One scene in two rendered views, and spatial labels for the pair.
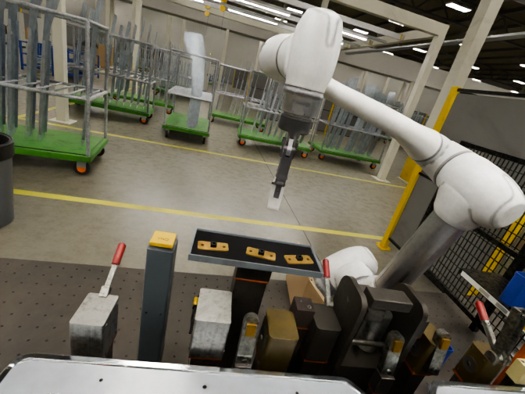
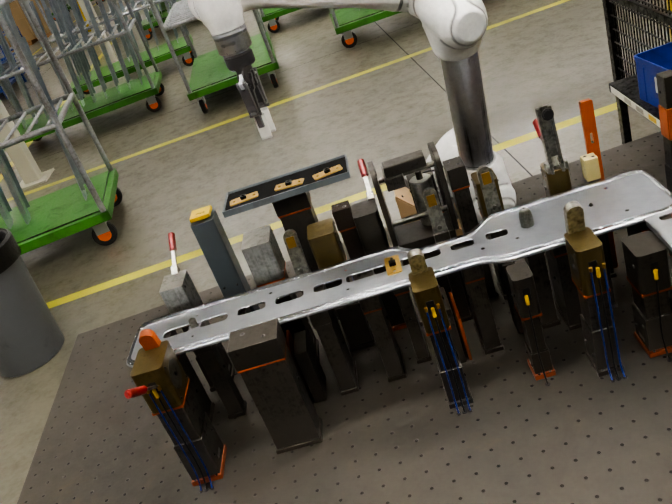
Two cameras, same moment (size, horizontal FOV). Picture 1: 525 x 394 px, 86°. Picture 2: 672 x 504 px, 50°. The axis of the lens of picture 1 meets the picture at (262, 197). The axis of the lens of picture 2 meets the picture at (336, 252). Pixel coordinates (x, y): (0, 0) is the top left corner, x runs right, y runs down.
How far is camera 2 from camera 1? 1.31 m
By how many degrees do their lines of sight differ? 16
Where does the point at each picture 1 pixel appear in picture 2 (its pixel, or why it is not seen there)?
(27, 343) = not seen: hidden behind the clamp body
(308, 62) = (211, 15)
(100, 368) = (194, 311)
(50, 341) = not seen: hidden behind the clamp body
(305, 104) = (231, 43)
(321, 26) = not seen: outside the picture
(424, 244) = (451, 91)
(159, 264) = (208, 236)
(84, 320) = (168, 287)
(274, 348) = (318, 248)
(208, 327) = (254, 252)
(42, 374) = (159, 326)
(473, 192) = (432, 23)
